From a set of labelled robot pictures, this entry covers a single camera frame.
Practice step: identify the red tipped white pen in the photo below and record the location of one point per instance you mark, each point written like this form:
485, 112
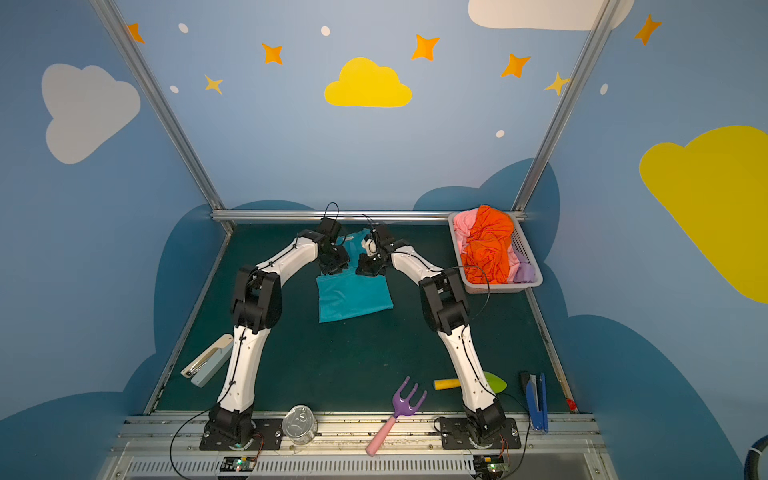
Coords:
551, 351

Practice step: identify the left green circuit board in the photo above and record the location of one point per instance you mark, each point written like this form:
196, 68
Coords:
237, 464

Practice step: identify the aluminium frame post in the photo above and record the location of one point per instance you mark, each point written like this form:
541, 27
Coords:
113, 21
580, 74

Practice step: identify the purple pink toy rake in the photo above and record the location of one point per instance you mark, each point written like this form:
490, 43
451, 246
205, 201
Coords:
402, 407

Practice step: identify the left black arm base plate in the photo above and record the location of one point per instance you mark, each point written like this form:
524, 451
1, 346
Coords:
262, 434

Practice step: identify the blue stapler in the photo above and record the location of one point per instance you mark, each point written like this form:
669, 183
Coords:
534, 389

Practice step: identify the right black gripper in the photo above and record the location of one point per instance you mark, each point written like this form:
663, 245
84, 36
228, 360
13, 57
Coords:
368, 264

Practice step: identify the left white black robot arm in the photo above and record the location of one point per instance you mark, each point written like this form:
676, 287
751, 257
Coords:
256, 308

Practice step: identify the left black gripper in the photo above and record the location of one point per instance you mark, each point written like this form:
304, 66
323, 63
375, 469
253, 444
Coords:
334, 259

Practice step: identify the right aluminium frame post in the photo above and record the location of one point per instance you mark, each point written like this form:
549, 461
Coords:
580, 74

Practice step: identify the green yellow toy trowel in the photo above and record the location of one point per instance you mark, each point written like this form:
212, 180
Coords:
495, 384

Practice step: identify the horizontal aluminium frame bar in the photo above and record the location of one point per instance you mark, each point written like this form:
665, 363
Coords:
298, 216

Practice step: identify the silver tin can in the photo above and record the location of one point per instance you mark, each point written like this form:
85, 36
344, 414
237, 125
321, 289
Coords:
300, 425

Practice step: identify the white plastic laundry basket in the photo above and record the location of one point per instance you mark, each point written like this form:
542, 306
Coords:
489, 244

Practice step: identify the lilac t shirt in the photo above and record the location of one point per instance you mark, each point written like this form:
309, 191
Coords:
526, 273

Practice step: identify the right green circuit board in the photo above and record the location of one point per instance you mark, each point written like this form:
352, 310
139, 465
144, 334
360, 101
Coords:
488, 468

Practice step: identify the orange t shirt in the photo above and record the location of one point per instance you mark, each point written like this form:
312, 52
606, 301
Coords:
489, 246

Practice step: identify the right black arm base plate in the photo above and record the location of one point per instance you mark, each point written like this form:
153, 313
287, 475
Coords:
455, 435

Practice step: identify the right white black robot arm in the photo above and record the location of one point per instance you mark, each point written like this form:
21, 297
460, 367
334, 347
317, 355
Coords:
446, 311

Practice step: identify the grey white stapler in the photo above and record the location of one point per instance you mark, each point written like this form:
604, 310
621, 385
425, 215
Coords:
206, 365

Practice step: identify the front aluminium rail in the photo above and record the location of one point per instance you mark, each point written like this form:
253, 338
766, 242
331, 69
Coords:
167, 447

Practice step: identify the teal printed t shirt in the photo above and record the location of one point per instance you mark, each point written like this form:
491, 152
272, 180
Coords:
348, 295

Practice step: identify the left aluminium frame post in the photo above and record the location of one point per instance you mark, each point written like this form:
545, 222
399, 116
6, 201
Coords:
113, 21

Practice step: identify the green circuit board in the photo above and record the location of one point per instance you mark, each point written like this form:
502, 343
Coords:
237, 464
488, 468

